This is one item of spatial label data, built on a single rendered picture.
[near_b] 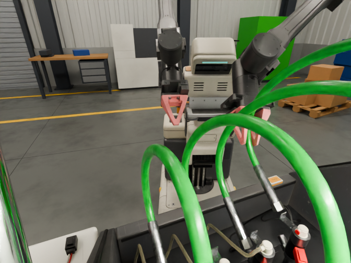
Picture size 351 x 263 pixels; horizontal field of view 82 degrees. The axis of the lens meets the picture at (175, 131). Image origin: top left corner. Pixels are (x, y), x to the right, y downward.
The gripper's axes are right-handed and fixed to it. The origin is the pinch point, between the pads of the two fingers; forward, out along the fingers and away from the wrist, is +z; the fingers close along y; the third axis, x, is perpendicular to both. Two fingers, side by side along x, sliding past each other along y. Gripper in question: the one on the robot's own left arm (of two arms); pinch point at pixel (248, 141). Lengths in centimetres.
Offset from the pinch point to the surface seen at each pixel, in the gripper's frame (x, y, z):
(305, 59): -17.7, -1.9, -7.6
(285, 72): -14.0, -2.0, -7.7
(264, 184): -0.3, 2.6, 8.9
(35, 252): 19, -42, 25
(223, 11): 387, 210, -526
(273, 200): -1.2, 3.8, 11.9
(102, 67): 395, -102, -266
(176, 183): -20.9, -21.2, 10.9
